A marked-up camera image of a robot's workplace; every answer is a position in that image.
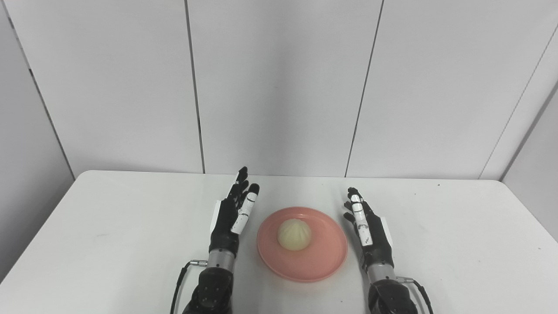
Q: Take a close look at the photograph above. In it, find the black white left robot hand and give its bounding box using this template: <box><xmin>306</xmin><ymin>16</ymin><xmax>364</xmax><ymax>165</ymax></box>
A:
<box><xmin>209</xmin><ymin>166</ymin><xmax>260</xmax><ymax>258</ymax></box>

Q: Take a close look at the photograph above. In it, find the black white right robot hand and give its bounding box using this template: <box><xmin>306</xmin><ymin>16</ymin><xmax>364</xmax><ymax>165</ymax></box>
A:
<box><xmin>343</xmin><ymin>187</ymin><xmax>395</xmax><ymax>271</ymax></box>

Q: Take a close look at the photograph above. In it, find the cream steamed bun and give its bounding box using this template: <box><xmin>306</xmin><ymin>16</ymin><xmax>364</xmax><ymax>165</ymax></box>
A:
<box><xmin>277</xmin><ymin>218</ymin><xmax>312</xmax><ymax>252</ymax></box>

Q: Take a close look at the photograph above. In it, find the pink round plate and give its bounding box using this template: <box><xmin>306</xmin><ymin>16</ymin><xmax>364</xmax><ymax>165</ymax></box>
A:
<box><xmin>256</xmin><ymin>207</ymin><xmax>348</xmax><ymax>283</ymax></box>

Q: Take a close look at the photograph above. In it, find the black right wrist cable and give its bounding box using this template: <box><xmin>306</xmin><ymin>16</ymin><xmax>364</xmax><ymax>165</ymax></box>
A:
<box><xmin>397</xmin><ymin>276</ymin><xmax>434</xmax><ymax>314</ymax></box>

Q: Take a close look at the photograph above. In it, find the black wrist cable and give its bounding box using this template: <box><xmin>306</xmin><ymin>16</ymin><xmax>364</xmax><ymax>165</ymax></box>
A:
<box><xmin>397</xmin><ymin>276</ymin><xmax>434</xmax><ymax>314</ymax></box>
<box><xmin>170</xmin><ymin>259</ymin><xmax>208</xmax><ymax>314</ymax></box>

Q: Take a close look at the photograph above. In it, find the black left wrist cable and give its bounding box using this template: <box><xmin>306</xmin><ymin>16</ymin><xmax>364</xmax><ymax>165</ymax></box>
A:
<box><xmin>170</xmin><ymin>259</ymin><xmax>208</xmax><ymax>314</ymax></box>

